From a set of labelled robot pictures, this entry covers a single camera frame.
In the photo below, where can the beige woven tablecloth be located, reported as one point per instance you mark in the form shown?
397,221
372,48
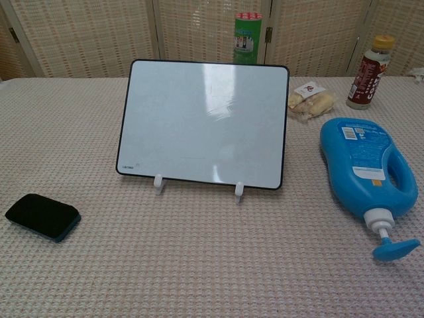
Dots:
165,258

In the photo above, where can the black whiteboard eraser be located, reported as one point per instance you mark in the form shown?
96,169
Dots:
39,212

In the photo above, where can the brown label bottle yellow cap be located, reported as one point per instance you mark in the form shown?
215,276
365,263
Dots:
366,79

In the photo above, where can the blue pump detergent bottle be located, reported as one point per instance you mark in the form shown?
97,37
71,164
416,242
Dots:
364,165

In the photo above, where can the brass screen hinge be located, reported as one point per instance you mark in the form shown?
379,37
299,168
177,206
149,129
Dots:
269,34

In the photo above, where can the woven bamboo folding screen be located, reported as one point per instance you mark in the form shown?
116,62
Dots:
99,36

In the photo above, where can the small white eraser piece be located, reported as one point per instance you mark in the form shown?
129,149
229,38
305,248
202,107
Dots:
159,185

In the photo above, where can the white board black frame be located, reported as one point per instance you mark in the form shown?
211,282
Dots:
205,122

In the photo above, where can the green cylindrical snack can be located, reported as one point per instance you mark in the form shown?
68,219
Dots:
247,39

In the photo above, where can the small beige snack bag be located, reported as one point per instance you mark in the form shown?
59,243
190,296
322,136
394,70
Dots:
311,101

